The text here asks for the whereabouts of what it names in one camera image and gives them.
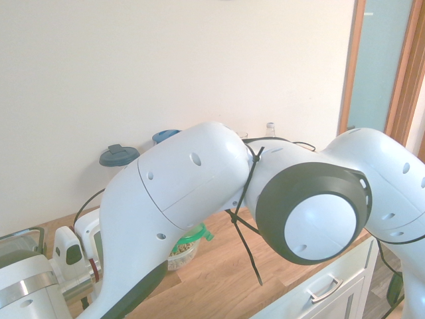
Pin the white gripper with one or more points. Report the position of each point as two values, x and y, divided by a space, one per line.
87 232

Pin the green round container lid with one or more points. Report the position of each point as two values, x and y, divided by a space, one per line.
196 235

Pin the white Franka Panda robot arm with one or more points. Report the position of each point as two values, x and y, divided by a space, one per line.
186 186

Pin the glass box green clip lid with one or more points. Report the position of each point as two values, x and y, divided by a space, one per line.
16 242

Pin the clear canister with grey lid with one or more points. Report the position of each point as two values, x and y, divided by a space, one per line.
116 156

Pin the clear round food container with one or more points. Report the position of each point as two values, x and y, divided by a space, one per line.
196 248

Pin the clear pitcher with blue lid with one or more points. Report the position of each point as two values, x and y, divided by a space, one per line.
164 136

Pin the cereal rings heap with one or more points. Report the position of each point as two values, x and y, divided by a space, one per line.
181 256

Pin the clear drinking glass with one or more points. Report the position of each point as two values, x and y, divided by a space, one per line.
244 135

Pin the clear plastic water bottle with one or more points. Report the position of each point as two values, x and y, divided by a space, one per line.
270 129

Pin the frosted glass door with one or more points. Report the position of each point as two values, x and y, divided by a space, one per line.
378 66

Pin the wooden door frame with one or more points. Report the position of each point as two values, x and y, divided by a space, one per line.
357 50

